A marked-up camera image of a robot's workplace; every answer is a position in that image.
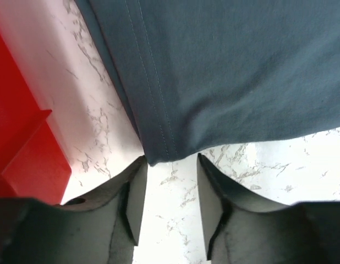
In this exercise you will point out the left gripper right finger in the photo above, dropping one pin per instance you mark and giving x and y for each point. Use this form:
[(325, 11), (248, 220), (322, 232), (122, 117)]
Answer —
[(240, 226)]

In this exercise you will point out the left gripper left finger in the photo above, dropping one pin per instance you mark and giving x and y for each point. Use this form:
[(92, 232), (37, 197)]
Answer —
[(101, 226)]

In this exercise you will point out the dark blue-grey t-shirt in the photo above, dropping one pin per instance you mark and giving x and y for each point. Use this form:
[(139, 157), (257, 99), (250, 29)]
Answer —
[(198, 74)]

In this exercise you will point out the red plastic tray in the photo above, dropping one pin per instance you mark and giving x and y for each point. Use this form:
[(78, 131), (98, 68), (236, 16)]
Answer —
[(32, 163)]

